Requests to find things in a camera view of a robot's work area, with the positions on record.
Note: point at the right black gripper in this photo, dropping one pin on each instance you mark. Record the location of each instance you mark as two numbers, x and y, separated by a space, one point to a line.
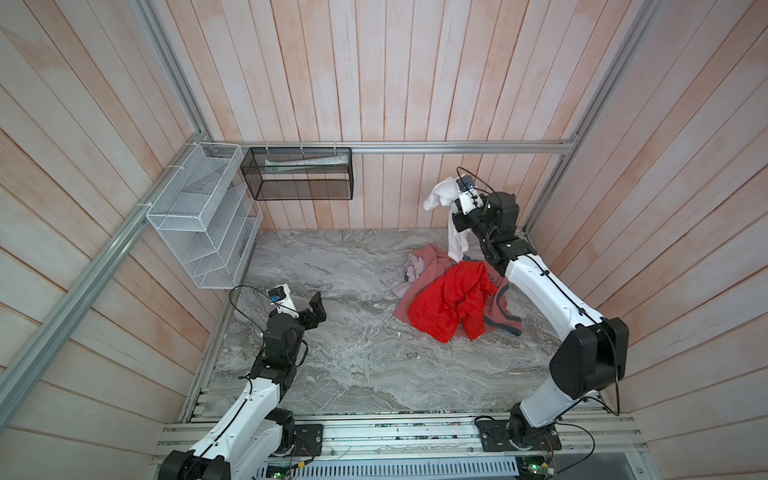
458 221

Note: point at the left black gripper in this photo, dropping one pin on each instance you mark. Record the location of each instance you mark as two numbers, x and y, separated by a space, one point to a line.
312 322

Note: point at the white cloth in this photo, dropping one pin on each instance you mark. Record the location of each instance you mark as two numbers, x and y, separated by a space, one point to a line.
445 194

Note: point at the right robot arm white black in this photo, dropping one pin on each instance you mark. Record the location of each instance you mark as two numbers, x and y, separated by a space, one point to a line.
593 350

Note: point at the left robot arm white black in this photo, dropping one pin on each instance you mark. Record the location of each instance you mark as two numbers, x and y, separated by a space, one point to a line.
256 428

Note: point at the light pink cloth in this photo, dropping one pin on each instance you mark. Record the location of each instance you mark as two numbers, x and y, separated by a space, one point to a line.
414 268

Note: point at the red cloth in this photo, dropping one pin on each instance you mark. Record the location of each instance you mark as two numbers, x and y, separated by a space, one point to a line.
457 298

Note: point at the dusty pink cloth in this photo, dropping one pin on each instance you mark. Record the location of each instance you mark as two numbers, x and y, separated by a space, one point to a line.
437 263

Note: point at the black mesh basket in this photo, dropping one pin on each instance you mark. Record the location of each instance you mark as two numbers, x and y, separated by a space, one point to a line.
299 173

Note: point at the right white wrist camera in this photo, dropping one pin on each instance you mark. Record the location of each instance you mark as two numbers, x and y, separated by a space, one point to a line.
469 198

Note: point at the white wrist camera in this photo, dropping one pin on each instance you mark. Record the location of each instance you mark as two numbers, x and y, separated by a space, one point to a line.
280 298
469 198

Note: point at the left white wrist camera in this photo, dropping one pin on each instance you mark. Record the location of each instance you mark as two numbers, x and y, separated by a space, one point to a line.
280 298

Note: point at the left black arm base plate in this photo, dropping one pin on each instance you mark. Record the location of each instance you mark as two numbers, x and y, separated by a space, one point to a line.
302 439

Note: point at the white wire shelf rack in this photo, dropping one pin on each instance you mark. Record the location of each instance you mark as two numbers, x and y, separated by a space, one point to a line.
205 216

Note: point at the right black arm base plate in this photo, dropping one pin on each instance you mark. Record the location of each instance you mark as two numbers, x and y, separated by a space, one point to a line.
494 437

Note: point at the aluminium front rail frame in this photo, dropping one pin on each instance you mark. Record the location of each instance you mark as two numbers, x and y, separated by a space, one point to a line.
587 444

